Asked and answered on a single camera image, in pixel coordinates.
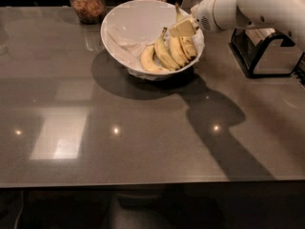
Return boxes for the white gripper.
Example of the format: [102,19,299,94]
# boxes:
[169,0,252,37]

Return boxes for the black and steel toaster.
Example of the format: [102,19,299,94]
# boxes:
[230,29,304,78]

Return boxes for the white ceramic bowl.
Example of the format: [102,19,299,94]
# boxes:
[100,0,206,82]

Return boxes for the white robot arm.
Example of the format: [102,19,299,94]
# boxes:
[169,0,305,51]

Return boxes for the glass jar with brown cereal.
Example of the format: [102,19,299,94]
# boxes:
[70,0,106,24]

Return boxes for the small leftmost yellow banana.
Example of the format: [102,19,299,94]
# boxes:
[140,45,168,73]

